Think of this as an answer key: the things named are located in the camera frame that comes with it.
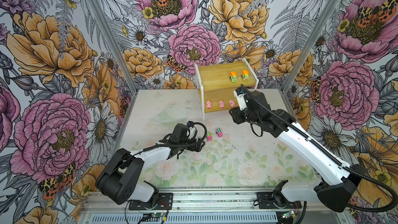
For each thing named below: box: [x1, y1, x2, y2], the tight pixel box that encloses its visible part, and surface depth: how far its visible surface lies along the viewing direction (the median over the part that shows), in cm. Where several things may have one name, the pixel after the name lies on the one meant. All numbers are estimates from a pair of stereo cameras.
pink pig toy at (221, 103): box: [218, 99, 226, 109], surface depth 93 cm
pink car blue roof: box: [215, 127, 224, 138], surface depth 98 cm
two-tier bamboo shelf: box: [194, 57, 260, 121], surface depth 84 cm
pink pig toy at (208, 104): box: [205, 99, 212, 109], surface depth 92 cm
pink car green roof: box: [206, 131, 213, 143], surface depth 96 cm
